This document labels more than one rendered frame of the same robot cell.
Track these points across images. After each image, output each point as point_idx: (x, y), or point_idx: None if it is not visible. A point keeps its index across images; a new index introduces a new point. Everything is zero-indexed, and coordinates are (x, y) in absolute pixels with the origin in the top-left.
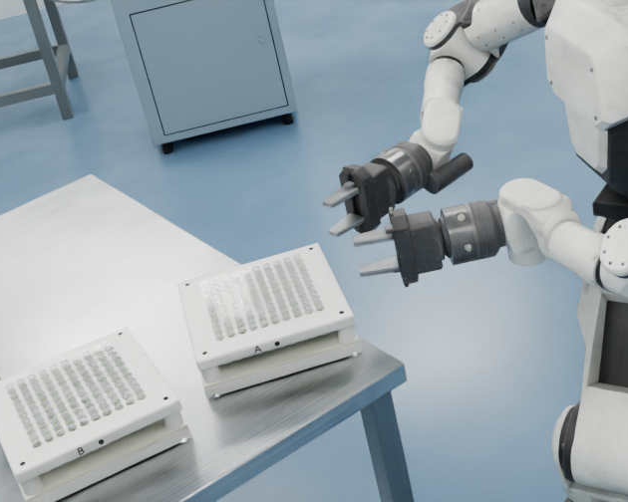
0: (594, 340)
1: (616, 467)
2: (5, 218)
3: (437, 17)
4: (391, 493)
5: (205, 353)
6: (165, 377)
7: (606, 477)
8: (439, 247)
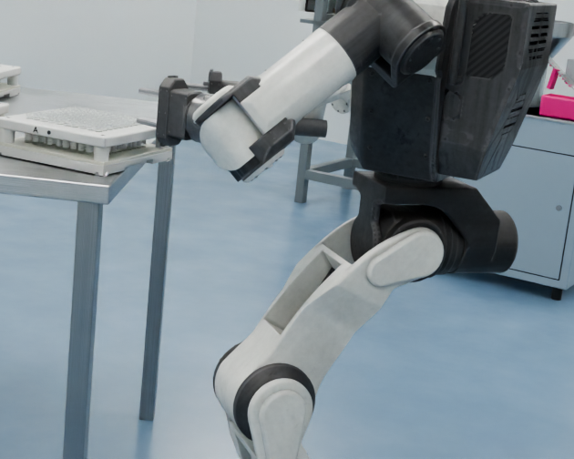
0: (293, 285)
1: (230, 386)
2: (104, 96)
3: None
4: (71, 305)
5: (8, 117)
6: None
7: (225, 395)
8: (183, 115)
